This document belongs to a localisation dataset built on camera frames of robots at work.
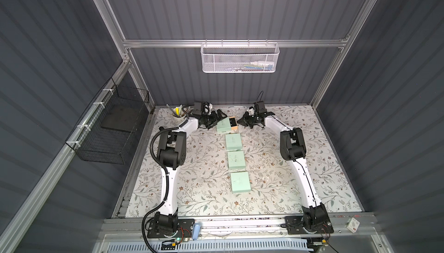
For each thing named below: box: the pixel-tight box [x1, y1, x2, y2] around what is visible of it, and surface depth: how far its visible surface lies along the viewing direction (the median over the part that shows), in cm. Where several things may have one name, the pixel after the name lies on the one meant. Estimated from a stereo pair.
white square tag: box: [346, 217, 361, 234], surface depth 75 cm
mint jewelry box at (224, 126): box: [216, 116, 232, 133], surface depth 108 cm
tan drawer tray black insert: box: [228, 117, 238, 128], surface depth 111 cm
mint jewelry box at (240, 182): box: [230, 171, 252, 194], surface depth 86 cm
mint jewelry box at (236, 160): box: [227, 150, 246, 170], surface depth 93 cm
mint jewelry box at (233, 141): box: [224, 132, 243, 151], surface depth 101 cm
